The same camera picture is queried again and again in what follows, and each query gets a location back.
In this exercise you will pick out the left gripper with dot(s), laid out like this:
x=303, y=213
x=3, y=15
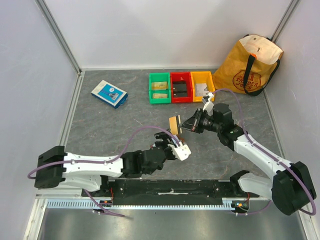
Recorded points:
x=167, y=138

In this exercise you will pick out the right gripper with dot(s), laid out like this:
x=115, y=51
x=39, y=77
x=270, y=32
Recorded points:
x=196, y=123

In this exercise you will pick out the gold card with magnetic stripe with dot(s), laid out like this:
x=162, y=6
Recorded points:
x=174, y=123

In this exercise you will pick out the brown leather card holder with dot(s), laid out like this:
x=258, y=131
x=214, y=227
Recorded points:
x=182, y=140

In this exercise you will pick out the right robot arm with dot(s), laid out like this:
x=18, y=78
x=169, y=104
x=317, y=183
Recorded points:
x=288, y=185

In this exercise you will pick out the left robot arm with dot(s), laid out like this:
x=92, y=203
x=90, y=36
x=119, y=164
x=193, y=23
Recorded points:
x=56, y=167

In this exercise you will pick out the silver card in yellow bin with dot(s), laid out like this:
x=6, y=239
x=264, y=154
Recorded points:
x=201, y=89

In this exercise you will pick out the black cards in red bin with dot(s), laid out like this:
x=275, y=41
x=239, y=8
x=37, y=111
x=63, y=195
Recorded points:
x=179, y=89

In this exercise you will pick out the gold card lower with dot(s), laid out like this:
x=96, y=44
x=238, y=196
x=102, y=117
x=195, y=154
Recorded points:
x=159, y=96

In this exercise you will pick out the gold card upper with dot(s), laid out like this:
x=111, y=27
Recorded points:
x=157, y=86

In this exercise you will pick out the yellow plastic bin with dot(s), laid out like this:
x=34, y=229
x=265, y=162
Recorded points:
x=201, y=77

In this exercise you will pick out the red plastic bin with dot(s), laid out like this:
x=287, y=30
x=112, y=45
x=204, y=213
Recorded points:
x=182, y=76

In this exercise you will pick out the green plastic bin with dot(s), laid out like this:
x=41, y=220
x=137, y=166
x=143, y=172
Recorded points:
x=157, y=77

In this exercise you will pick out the blue and white box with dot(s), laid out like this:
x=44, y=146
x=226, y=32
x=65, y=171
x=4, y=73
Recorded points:
x=110, y=94

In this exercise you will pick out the yellow Trader Joe's tote bag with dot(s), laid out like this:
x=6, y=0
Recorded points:
x=249, y=67

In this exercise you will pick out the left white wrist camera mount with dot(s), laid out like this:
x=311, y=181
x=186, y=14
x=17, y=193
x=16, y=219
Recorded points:
x=181, y=152

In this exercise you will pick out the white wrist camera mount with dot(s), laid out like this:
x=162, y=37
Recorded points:
x=181, y=152
x=208, y=102

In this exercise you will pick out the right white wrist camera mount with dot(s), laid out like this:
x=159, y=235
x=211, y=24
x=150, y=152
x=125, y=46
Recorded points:
x=208, y=102

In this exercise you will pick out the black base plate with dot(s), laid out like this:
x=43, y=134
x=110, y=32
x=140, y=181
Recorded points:
x=169, y=191

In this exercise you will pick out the slotted cable duct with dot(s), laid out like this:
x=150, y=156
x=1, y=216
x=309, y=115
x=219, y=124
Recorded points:
x=226, y=205

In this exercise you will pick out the aluminium frame rail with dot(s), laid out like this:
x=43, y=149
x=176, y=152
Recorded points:
x=59, y=193

